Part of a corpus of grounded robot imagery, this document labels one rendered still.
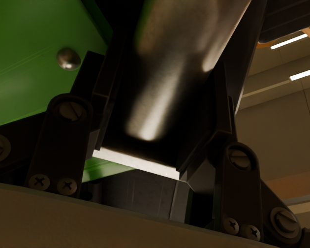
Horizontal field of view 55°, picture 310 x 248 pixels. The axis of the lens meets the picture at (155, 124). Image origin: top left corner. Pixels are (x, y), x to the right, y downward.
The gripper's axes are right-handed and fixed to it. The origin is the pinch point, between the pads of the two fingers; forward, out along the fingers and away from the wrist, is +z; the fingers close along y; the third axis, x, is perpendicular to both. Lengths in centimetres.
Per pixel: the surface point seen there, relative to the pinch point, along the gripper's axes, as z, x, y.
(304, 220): 174, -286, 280
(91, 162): 2.2, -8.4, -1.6
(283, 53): 759, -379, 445
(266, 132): 415, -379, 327
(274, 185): 150, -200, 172
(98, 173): 2.1, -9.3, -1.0
